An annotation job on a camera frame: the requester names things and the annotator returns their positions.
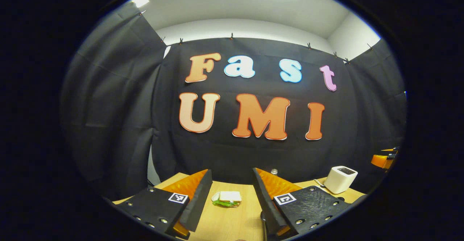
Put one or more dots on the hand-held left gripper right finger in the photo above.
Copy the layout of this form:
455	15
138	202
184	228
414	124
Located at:
266	201

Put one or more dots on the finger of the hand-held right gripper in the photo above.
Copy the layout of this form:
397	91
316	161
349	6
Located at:
380	160

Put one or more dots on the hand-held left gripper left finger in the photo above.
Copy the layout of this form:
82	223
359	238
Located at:
199	201

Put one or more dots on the toy sandwich with lettuce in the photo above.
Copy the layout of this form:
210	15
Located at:
229	197

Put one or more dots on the clear plastic water bottle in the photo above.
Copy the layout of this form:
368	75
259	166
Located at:
274	171

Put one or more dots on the white toaster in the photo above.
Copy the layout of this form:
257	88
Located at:
340	180

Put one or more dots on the row of backdrop clips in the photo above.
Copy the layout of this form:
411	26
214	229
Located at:
231	36

